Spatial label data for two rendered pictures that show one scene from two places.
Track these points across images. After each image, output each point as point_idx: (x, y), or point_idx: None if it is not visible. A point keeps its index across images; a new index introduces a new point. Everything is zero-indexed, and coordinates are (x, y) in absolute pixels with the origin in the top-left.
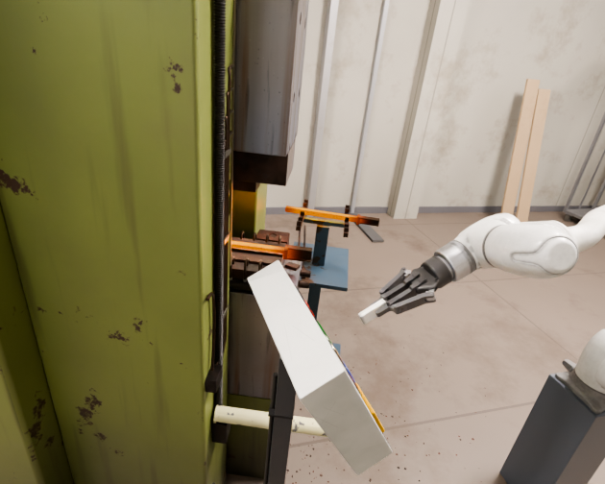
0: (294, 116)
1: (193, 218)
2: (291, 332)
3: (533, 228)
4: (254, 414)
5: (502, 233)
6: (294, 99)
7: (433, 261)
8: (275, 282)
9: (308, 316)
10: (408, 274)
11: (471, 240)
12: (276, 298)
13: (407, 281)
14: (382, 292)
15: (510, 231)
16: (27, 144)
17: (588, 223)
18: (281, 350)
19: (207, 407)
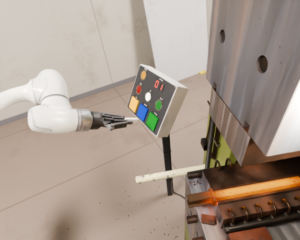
0: (230, 72)
1: None
2: (158, 72)
3: (52, 73)
4: (186, 168)
5: (62, 85)
6: (224, 41)
7: (95, 112)
8: (173, 81)
9: (154, 71)
10: (109, 124)
11: (71, 105)
12: (169, 78)
13: (112, 118)
14: (125, 121)
15: (59, 81)
16: None
17: (2, 93)
18: (159, 71)
19: (205, 154)
